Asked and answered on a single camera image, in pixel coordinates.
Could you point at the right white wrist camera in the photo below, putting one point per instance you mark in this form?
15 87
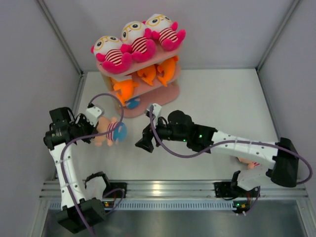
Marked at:
156 111

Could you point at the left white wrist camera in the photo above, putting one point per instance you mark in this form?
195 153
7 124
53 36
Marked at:
93 113

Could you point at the small orange shark plush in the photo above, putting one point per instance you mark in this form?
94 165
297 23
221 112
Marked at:
147 74

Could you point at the boy doll plush blue cap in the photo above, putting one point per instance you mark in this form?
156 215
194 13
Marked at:
115 132

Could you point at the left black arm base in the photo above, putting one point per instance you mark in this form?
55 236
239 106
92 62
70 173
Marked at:
113 196

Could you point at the white slotted cable duct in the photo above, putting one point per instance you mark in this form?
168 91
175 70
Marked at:
170 205

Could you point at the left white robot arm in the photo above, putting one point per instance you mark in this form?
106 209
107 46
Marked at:
78 210

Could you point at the white panda plush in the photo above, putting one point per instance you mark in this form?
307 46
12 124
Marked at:
137 40
107 51
165 31

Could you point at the boy doll plush right side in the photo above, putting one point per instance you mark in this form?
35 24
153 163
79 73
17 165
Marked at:
250 164

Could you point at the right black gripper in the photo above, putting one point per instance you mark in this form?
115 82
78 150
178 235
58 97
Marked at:
145 142

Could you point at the orange shark plush on shelf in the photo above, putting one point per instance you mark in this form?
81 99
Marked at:
124 89

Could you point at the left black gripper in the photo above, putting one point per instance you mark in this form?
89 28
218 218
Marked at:
82 119

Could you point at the boy doll plush on shelf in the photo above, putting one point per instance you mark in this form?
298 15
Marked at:
132 103

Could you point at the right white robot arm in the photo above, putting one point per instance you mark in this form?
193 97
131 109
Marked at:
274 162

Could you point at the aluminium front rail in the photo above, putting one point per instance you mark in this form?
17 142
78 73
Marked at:
201 189

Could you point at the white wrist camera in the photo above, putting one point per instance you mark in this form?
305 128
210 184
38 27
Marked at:
93 113
156 111

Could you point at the pink three-tier toy shelf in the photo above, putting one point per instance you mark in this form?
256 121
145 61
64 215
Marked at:
157 93

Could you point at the large orange shark plush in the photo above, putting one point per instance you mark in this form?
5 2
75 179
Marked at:
166 70

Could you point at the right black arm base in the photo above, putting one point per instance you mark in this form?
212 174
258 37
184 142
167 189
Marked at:
243 200

